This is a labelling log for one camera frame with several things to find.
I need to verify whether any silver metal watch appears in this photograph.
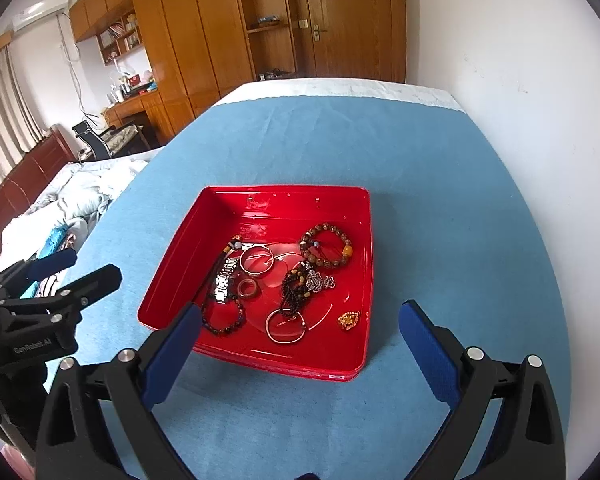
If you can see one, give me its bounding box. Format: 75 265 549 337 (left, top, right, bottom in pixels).
211 260 237 304

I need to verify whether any black office chair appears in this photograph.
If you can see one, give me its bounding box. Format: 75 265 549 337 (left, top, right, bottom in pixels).
71 120 149 162

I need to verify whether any silver chain pendant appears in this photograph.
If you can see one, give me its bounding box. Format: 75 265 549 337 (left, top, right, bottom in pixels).
307 270 337 292

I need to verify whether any thin silver bangle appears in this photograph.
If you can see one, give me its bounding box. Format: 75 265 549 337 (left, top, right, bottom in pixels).
265 308 309 345

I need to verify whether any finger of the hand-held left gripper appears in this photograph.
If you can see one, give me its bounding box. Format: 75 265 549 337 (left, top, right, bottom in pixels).
0 247 79 302
0 264 124 332

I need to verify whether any row of books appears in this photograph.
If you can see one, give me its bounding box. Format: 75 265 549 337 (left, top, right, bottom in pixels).
100 17 142 58

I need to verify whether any silver bangle pair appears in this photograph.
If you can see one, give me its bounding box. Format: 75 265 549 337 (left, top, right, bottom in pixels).
238 243 275 278

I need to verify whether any dark beaded necklace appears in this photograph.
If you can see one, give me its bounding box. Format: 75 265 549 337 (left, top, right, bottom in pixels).
279 261 314 319

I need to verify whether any red plastic tray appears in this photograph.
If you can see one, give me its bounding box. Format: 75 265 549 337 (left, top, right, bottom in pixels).
136 185 372 384

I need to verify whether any wooden door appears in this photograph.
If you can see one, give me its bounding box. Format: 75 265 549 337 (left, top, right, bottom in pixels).
299 0 409 84

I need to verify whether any teal cloth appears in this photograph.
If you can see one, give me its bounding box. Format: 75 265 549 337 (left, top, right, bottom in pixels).
34 226 74 262

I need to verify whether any wall cable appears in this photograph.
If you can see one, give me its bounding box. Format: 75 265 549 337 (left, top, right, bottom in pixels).
55 12 106 127

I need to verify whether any amber bead bracelet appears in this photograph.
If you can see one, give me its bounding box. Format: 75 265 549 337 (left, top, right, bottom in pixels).
300 221 355 269

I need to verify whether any wooden headboard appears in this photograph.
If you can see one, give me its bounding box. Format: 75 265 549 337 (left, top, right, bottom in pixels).
0 127 79 261

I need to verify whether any white air conditioner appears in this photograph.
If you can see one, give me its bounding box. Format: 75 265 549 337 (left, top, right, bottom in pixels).
11 0 74 29

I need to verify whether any black cord with bead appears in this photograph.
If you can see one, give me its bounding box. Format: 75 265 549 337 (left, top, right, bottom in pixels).
200 239 244 307

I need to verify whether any beige curtain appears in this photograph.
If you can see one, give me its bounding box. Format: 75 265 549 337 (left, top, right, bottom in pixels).
0 45 49 206

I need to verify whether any wooden wardrobe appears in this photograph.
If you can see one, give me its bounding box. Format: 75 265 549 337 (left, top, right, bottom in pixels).
70 0 302 143

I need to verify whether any blue cloth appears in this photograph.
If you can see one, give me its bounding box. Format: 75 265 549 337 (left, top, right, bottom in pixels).
45 95 572 480

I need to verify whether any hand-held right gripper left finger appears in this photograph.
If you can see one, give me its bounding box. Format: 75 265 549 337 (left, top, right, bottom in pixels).
35 301 203 480

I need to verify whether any white sheet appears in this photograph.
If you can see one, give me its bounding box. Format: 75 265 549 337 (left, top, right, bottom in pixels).
214 76 464 112

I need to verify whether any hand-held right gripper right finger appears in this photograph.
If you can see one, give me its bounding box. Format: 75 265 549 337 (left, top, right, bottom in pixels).
399 299 567 480

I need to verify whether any dark bead bracelet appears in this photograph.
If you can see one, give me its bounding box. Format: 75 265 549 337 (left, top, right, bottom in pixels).
200 296 246 337

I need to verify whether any wooden desk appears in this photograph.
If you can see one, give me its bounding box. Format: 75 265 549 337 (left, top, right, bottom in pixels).
102 92 167 152

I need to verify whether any white bedding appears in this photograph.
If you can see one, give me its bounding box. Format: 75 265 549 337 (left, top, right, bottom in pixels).
0 155 149 306

